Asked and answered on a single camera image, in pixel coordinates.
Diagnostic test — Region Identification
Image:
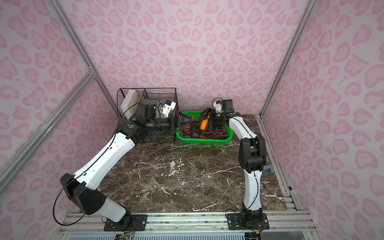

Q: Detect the black wire desk organizer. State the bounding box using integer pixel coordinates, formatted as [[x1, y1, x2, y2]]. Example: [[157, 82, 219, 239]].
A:
[[117, 88, 180, 144]]

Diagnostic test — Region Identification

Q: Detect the yellow multimeter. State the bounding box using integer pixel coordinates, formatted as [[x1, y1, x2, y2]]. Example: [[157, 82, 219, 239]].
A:
[[200, 119, 209, 131]]

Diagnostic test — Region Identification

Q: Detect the green plastic basket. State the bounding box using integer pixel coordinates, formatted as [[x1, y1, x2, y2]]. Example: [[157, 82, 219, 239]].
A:
[[177, 111, 234, 145]]

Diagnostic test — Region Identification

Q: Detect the green multimeter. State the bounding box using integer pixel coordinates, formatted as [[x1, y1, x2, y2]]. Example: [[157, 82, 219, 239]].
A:
[[212, 126, 228, 140]]

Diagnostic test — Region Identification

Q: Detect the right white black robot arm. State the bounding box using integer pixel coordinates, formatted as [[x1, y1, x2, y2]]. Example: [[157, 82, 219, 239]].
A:
[[210, 100, 267, 223]]

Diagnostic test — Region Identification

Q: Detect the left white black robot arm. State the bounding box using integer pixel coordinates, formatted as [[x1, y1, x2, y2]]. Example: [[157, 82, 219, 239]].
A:
[[60, 99, 193, 231]]

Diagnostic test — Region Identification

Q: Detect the white upright folder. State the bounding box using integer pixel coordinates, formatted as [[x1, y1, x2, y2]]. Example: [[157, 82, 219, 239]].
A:
[[120, 89, 139, 113]]

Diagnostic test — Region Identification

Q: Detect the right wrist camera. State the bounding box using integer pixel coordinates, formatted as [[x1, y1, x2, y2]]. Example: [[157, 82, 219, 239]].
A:
[[213, 100, 235, 114]]

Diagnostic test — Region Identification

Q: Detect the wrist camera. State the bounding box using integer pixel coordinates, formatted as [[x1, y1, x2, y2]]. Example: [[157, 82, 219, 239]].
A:
[[161, 100, 176, 118], [213, 100, 235, 114]]

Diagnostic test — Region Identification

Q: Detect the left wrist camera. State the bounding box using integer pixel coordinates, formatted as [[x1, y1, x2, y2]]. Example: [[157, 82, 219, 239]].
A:
[[161, 100, 176, 118]]

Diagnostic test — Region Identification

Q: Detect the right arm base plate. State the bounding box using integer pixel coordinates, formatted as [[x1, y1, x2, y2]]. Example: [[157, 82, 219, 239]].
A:
[[225, 213, 270, 232]]

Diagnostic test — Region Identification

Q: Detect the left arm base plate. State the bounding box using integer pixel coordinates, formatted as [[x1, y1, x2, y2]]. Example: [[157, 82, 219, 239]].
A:
[[104, 214, 148, 232]]

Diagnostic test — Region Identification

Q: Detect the aluminium front rail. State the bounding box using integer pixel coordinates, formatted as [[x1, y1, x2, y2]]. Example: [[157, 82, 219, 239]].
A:
[[58, 211, 320, 240]]

